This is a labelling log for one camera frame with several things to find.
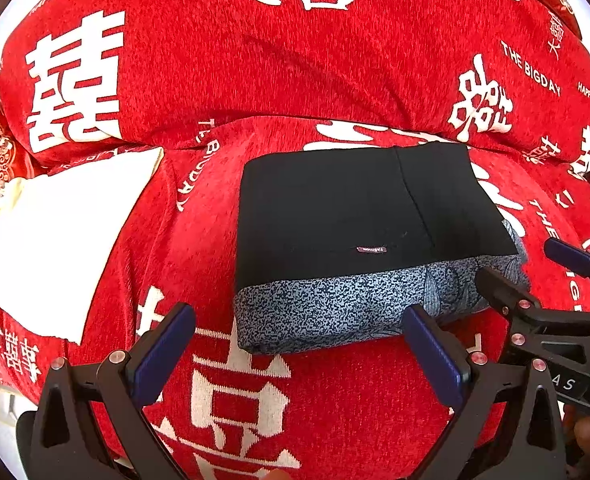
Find red printed folded quilt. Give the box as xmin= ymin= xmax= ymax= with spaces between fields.
xmin=0 ymin=0 xmax=590 ymax=166

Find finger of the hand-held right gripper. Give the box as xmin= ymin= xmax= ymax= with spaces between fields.
xmin=544 ymin=237 xmax=590 ymax=313
xmin=475 ymin=266 xmax=590 ymax=328

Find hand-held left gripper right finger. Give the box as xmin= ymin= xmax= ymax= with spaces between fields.
xmin=401 ymin=304 xmax=569 ymax=480

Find black pants with patterned lining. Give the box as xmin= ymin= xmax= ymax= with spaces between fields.
xmin=234 ymin=142 xmax=532 ymax=356

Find red printed bed cover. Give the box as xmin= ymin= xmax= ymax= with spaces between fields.
xmin=0 ymin=117 xmax=590 ymax=480

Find white cloth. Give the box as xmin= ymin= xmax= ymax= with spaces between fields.
xmin=0 ymin=147 xmax=166 ymax=347

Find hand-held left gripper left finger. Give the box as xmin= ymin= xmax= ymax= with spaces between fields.
xmin=29 ymin=302 xmax=197 ymax=480

